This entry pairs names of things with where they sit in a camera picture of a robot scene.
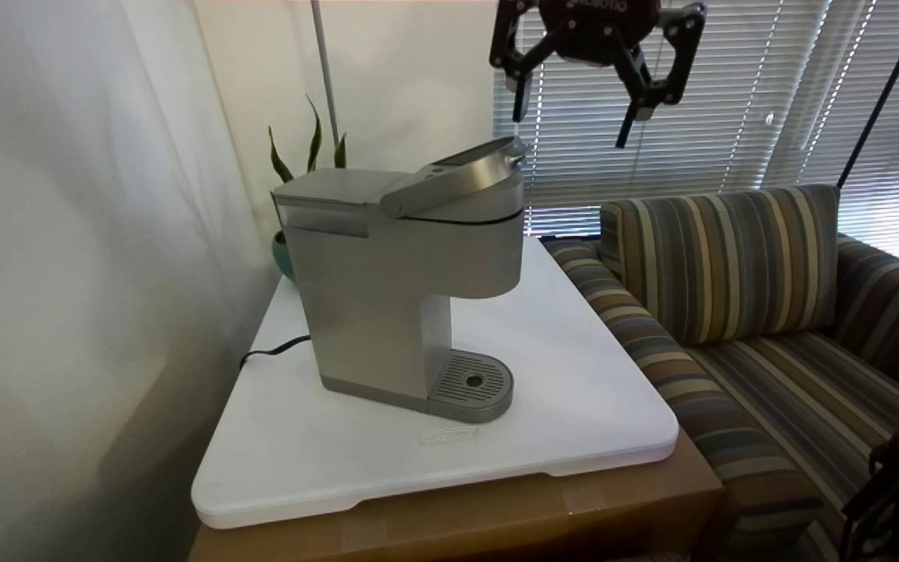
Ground white window blinds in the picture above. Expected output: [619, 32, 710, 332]
[491, 0, 899, 269]

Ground striped sofa back cushion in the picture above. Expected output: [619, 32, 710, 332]
[600, 185, 842, 345]

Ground green leafy plant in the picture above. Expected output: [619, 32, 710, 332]
[266, 97, 350, 191]

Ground black hanging cable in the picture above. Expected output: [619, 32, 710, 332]
[834, 0, 899, 191]

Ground white plastic board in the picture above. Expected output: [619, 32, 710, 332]
[189, 234, 679, 529]

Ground grey coffee maker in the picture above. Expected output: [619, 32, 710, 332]
[269, 133, 530, 426]

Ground striped sofa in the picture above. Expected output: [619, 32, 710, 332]
[540, 185, 899, 562]

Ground black power cable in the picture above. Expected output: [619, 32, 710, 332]
[238, 332, 316, 367]

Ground thin grey vertical pole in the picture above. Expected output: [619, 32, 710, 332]
[306, 0, 343, 159]

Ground teal plant pot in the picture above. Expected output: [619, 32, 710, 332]
[269, 229, 300, 284]

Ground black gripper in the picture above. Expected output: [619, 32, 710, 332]
[486, 0, 710, 148]

